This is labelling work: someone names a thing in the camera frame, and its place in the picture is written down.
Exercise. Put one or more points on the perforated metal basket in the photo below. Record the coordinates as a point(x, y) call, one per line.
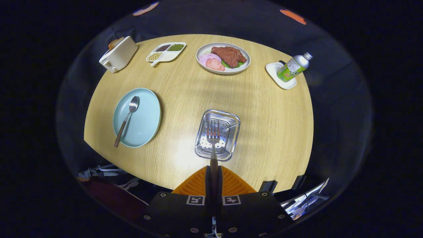
point(231, 132)

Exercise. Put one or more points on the heap of yellow soybeans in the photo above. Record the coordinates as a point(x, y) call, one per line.
point(154, 56)

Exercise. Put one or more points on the cream toaster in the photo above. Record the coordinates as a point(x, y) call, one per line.
point(120, 56)

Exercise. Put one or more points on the white oval food plate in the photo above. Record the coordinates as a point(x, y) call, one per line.
point(203, 49)

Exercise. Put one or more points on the black backdrop cloth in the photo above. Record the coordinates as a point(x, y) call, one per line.
point(330, 99)

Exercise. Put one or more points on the light blue plate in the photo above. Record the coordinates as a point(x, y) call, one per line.
point(142, 122)

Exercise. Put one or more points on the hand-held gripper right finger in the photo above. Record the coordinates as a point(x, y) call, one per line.
point(254, 211)

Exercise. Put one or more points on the silver bottle with green label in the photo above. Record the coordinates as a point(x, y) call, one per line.
point(292, 67)

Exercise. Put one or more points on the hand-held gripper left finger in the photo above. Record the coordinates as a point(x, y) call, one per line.
point(175, 211)

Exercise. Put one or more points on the red-brown steak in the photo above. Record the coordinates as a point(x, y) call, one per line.
point(229, 55)

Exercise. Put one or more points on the green lettuce leaf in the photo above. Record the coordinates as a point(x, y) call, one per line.
point(238, 65)

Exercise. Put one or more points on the pale pink ham slice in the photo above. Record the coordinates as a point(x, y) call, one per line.
point(208, 58)

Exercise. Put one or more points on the white square coaster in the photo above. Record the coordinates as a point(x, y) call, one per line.
point(272, 71)

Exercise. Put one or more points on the brown toast slices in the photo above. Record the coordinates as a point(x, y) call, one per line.
point(115, 43)

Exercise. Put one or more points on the dark red cloth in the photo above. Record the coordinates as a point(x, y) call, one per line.
point(112, 198)

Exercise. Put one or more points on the white divided dish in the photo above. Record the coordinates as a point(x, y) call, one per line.
point(170, 56)

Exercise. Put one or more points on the salmon pink ham slice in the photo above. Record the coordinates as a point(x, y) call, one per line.
point(215, 65)

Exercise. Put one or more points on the heap of green beans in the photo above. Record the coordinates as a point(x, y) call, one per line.
point(176, 47)

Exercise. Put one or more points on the heap of dark beans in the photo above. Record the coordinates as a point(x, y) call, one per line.
point(163, 48)

